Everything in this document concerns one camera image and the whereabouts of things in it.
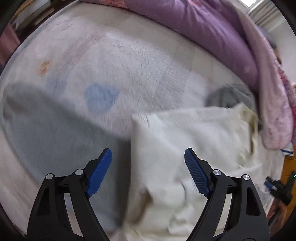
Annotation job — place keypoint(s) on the cream knitted garment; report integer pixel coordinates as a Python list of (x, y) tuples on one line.
[(185, 139)]

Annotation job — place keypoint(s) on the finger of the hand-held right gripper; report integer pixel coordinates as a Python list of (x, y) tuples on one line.
[(271, 184)]

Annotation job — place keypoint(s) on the purple duvet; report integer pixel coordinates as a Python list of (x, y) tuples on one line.
[(196, 30)]

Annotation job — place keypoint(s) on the dusty pink cloth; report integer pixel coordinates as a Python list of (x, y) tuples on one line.
[(9, 44)]

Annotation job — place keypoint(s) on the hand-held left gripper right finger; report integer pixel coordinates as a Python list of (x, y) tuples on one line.
[(196, 172)]

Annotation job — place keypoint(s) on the grey garment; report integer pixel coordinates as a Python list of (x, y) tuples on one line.
[(229, 96)]

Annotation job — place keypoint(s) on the white fluffy printed blanket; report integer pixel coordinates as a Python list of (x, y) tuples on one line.
[(129, 69)]

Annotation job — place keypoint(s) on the grey curtain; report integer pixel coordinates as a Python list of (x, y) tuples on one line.
[(263, 12)]

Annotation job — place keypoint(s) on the person's right hand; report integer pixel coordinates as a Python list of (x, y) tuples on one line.
[(277, 209)]

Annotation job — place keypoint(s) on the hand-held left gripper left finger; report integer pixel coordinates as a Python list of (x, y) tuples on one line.
[(100, 172)]

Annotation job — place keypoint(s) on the pink floral quilt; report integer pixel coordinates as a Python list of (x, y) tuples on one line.
[(272, 97)]

